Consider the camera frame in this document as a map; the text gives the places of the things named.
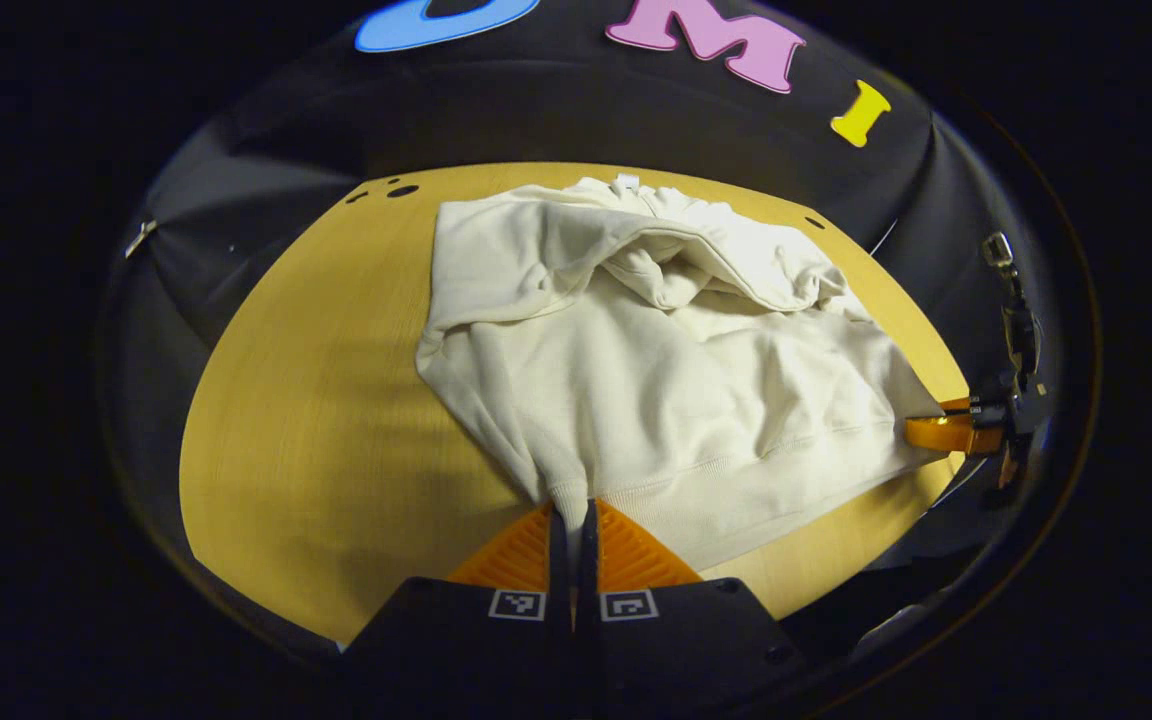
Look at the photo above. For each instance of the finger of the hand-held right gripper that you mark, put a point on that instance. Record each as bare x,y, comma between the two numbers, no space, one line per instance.
956,405
946,434

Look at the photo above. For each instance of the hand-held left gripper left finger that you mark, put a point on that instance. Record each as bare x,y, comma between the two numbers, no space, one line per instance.
496,650

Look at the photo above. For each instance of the black backdrop cloth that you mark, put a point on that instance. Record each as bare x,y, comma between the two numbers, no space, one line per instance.
556,120

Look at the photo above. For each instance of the white plastic clip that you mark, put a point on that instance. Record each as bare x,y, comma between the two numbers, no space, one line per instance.
141,237

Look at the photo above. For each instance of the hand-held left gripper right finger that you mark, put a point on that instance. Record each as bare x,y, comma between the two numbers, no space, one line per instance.
666,650

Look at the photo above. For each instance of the white sweatshirt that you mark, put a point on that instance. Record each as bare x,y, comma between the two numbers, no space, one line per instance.
656,400

